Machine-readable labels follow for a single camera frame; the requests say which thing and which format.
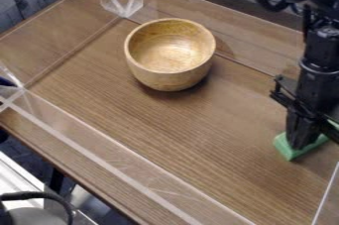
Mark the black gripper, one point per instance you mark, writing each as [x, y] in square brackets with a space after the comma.
[311, 96]

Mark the clear acrylic front barrier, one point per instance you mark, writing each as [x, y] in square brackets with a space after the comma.
[148, 193]

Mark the light wooden bowl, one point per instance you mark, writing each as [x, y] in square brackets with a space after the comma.
[168, 53]

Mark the black table leg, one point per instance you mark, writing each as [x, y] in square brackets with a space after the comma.
[56, 181]

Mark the green rectangular block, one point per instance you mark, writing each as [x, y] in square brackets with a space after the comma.
[288, 152]

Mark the grey metal base plate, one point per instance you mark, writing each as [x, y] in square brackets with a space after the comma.
[34, 215]

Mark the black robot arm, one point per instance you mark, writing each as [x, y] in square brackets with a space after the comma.
[317, 12]

